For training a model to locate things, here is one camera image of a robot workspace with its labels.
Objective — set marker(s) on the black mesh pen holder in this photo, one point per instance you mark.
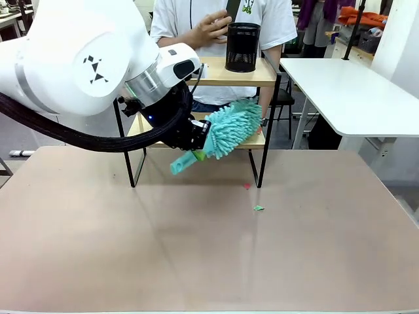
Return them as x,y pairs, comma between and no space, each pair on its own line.
242,49

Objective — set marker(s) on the grey storage crate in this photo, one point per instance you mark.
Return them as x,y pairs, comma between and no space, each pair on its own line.
370,42

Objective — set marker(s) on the dark smartphone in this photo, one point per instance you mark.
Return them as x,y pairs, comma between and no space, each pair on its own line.
233,8

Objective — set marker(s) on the two-tier wooden shelf black frame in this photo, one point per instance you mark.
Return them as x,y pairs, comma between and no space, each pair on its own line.
235,76

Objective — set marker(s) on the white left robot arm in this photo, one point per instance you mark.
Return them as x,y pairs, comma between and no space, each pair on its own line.
75,55

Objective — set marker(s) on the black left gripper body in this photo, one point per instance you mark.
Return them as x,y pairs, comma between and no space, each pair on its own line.
180,135

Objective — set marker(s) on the person's left forearm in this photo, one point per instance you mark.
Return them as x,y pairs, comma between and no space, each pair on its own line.
271,72

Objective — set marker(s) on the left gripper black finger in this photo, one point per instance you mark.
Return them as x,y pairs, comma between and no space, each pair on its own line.
199,155
204,129

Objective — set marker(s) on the person's right forearm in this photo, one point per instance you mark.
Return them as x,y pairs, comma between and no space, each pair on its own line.
176,41

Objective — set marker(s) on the green paper scrap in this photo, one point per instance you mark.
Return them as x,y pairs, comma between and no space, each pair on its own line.
259,207

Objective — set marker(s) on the black chair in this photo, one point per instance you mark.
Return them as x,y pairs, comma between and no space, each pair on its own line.
284,98

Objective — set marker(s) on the large white side table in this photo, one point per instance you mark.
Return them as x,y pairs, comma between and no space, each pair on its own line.
343,95

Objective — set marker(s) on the teal microfiber duster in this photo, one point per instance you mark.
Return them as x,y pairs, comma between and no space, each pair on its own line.
234,127

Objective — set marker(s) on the person's right hand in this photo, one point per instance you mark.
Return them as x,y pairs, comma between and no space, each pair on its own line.
209,29

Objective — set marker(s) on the black stand pole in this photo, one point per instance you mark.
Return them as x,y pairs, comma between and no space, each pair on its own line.
355,29

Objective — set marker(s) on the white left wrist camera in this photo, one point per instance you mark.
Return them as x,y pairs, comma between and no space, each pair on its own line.
203,70

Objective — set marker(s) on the white tube on floor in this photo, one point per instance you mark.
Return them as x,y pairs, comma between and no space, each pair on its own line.
21,152

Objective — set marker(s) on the orange cloth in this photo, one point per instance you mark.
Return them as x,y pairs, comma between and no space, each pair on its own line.
360,16

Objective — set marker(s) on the black wrist watch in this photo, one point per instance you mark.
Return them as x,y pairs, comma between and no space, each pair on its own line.
263,122

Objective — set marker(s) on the person's white t-shirt torso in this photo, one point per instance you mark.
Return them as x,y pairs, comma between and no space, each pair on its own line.
212,10

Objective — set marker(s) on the purple garment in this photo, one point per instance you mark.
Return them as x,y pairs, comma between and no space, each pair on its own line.
314,13

